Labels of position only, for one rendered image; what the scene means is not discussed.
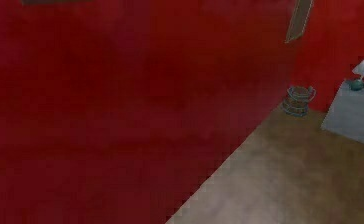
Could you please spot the grey bedside table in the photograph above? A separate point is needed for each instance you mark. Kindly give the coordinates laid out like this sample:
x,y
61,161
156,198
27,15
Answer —
x,y
351,113

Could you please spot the teal lamp with white shade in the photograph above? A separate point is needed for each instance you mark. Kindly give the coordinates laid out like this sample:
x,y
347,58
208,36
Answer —
x,y
360,75

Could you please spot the brown framed wall picture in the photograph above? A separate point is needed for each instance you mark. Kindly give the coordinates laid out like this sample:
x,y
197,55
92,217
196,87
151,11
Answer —
x,y
299,20

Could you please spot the dark framed wall picture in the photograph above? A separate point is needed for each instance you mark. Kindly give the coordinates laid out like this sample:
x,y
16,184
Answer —
x,y
56,1

